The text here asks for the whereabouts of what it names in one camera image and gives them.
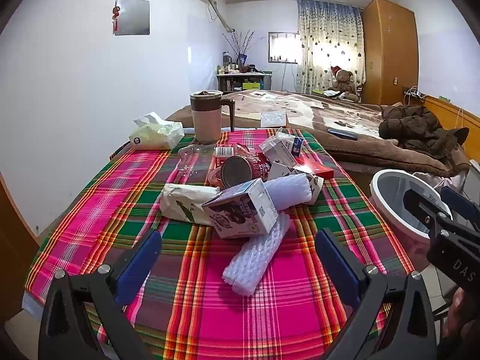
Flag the red metal can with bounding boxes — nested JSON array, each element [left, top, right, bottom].
[[219, 155, 271, 190]]

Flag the silver wall panel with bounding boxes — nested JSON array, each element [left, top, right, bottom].
[[114, 0, 151, 36]]

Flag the white bubble wrap roll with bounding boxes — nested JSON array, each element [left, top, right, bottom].
[[223, 214, 292, 296]]

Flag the pale pink bed sheet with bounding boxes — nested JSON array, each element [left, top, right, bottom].
[[410, 163, 469, 192]]

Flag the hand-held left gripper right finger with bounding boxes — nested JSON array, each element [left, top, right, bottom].
[[315, 228, 437, 360]]

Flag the pink jug with brown lid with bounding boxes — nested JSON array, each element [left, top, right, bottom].
[[189, 90, 236, 144]]

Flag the white orange tissue box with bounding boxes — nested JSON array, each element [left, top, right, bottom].
[[260, 112, 289, 129]]

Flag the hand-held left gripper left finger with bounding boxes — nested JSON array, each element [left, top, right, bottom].
[[37, 229, 166, 360]]

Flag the clear plastic bottle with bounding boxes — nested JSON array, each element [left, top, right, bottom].
[[177, 142, 263, 188]]

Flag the white green packet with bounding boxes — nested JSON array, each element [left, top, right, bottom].
[[160, 183, 222, 226]]

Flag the bed with brown blanket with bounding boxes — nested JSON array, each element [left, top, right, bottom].
[[165, 89, 471, 179]]

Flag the wooden headboard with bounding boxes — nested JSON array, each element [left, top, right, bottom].
[[424, 95, 480, 147]]

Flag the white foam net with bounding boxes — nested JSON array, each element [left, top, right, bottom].
[[262, 174, 314, 211]]

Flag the patterned curtain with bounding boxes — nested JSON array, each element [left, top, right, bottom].
[[296, 0, 366, 95]]

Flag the cluster of small bottles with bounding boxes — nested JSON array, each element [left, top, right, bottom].
[[217, 52, 259, 75]]

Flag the dry branches in vase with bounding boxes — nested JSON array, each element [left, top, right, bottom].
[[222, 30, 256, 64]]

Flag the white trash bin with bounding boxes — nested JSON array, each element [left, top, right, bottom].
[[369, 169, 456, 271]]

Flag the brown wooden door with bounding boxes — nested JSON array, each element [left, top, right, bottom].
[[0, 174, 40, 321]]

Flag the small shelf unit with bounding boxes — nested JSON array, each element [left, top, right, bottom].
[[217, 71, 274, 92]]

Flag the power strip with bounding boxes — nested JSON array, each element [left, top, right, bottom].
[[403, 87, 428, 102]]

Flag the person's right hand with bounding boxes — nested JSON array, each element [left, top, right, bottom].
[[448, 289, 480, 346]]

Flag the soft tissue pack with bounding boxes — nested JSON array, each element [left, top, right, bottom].
[[128, 111, 185, 151]]

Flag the red and white carton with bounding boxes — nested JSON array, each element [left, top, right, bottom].
[[295, 158, 335, 181]]

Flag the pink green plaid tablecloth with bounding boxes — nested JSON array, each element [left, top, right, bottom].
[[24, 127, 415, 360]]

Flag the dark brown jacket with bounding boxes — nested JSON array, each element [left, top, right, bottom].
[[378, 104, 471, 160]]

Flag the teddy bear with red hat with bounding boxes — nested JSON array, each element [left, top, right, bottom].
[[322, 65, 361, 102]]

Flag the small window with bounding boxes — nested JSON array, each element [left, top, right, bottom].
[[268, 32, 301, 64]]

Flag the white black printed carton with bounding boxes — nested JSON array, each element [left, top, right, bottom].
[[268, 162, 325, 206]]

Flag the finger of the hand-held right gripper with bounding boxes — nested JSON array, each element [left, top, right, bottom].
[[403, 189, 454, 242], [439, 186, 480, 233]]

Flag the wooden wardrobe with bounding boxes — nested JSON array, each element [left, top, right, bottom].
[[361, 0, 419, 106]]

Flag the air conditioner pipe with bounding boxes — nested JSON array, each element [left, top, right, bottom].
[[204, 0, 235, 32]]

